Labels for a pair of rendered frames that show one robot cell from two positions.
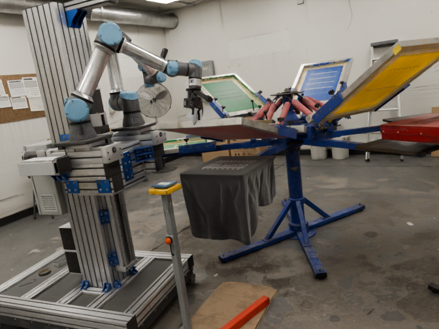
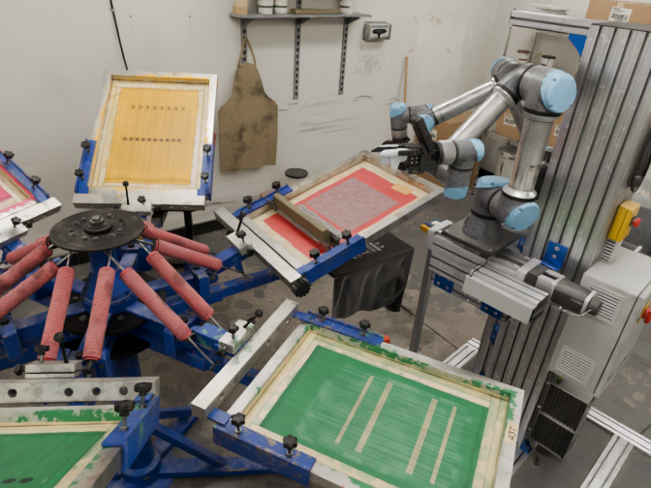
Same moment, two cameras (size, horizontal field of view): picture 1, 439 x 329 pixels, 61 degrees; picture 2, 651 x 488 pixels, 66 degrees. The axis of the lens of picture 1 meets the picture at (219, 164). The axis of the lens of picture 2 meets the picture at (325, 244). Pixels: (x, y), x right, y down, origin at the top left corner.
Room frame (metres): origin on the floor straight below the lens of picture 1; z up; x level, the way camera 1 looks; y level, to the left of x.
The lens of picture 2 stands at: (4.41, 0.57, 2.17)
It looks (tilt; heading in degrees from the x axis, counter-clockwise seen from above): 30 degrees down; 200
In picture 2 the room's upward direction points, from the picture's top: 4 degrees clockwise
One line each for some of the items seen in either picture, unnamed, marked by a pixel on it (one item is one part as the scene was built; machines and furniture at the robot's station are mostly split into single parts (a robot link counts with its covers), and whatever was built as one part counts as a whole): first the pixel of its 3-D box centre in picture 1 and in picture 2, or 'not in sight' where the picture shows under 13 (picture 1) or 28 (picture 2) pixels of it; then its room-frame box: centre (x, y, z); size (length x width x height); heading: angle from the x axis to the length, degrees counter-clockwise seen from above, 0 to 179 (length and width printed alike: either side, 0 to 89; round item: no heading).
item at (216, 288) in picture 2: (262, 156); (259, 279); (2.75, -0.33, 0.89); 1.24 x 0.06 x 0.06; 147
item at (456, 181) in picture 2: (149, 79); (454, 178); (2.81, 0.42, 1.56); 0.11 x 0.08 x 0.11; 42
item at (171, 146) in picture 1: (188, 134); (336, 375); (3.32, 0.24, 1.05); 1.08 x 0.61 x 0.23; 87
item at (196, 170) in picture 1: (228, 164); (348, 241); (2.33, -0.06, 0.95); 0.48 x 0.44 x 0.01; 147
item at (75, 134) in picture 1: (81, 130); not in sight; (2.09, 0.74, 1.31); 0.15 x 0.15 x 0.10
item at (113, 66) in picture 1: (114, 71); (529, 153); (2.65, 0.63, 1.63); 0.15 x 0.12 x 0.55; 42
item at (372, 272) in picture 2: not in sight; (367, 287); (2.44, 0.09, 0.79); 0.46 x 0.09 x 0.33; 147
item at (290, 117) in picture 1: (292, 163); (123, 366); (3.27, -0.66, 0.67); 0.39 x 0.39 x 1.35
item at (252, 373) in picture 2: (221, 147); (256, 380); (3.30, -0.04, 0.90); 1.24 x 0.06 x 0.06; 87
